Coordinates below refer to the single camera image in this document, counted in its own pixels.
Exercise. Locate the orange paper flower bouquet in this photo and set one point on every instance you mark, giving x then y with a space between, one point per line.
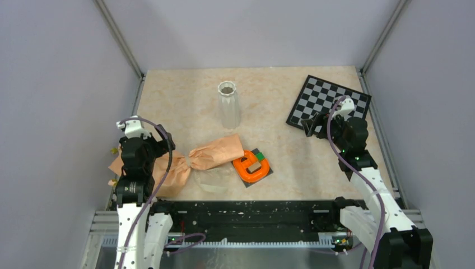
205 157

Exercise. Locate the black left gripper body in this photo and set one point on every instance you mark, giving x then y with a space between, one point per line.
155 148

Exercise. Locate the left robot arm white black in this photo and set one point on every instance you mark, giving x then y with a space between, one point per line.
142 234

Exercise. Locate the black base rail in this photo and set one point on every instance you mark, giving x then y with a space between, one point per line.
254 221

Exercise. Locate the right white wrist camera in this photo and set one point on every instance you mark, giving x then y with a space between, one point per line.
345 105

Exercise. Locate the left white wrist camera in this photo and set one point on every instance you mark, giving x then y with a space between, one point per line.
133 127

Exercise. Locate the black grey checkerboard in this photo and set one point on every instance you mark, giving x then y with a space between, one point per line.
318 96

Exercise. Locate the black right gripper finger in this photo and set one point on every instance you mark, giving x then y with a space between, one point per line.
315 121
305 124

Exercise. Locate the white ribbed vase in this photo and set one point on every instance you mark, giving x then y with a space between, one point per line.
228 103

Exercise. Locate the green cube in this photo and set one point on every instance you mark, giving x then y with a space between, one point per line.
260 156

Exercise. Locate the tan wooden block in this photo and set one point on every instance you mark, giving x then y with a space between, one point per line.
254 167

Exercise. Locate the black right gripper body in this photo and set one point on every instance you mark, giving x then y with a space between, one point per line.
336 129

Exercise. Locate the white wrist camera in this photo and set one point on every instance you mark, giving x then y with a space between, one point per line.
133 127
345 105

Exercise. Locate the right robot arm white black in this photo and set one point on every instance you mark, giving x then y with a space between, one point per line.
391 237

